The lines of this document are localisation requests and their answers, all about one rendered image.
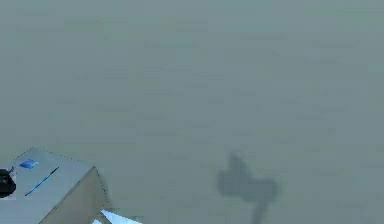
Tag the blue pen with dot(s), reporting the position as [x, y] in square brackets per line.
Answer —
[41, 181]

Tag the small blue card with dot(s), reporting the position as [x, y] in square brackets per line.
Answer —
[28, 163]

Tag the black round object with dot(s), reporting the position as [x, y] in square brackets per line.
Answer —
[6, 183]

